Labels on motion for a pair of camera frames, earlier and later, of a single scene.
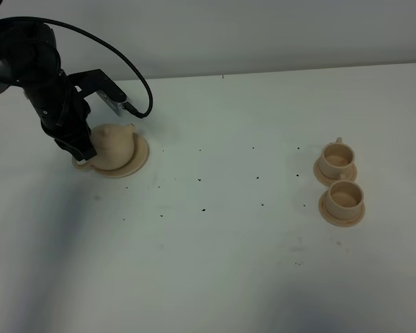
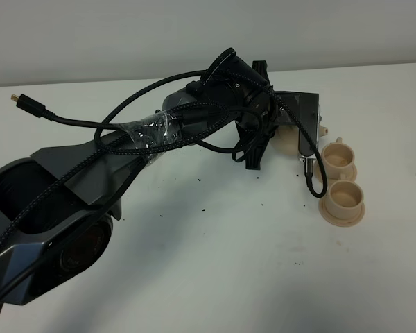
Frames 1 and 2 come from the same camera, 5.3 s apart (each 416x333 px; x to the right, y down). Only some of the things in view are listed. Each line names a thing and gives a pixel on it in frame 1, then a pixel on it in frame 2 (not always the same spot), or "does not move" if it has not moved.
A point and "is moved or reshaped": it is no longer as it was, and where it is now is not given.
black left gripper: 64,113 to 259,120
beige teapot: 115,144 is moved or reshaped
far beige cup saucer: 327,180 does not move
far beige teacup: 336,160 does not move
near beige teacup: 344,200 does not move
